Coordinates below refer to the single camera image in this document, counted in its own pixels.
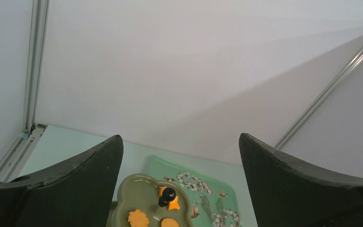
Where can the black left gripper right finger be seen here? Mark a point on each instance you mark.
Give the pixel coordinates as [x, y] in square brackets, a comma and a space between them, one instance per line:
[286, 191]

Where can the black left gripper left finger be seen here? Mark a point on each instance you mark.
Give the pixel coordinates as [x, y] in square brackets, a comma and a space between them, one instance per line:
[76, 192]

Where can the green three-tier serving stand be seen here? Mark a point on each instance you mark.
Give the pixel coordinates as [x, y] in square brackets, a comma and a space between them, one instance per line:
[141, 191]

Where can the orange flower toy cookie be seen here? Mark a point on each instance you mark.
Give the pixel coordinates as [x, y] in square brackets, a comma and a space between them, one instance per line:
[137, 218]

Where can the metal serving tongs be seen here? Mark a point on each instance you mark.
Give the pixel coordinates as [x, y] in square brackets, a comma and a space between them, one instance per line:
[217, 214]

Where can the orange toy fish pastry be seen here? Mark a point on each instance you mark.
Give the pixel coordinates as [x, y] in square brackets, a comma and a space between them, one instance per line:
[168, 198]

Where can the green floral serving tray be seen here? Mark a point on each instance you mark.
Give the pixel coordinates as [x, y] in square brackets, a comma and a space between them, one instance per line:
[197, 185]

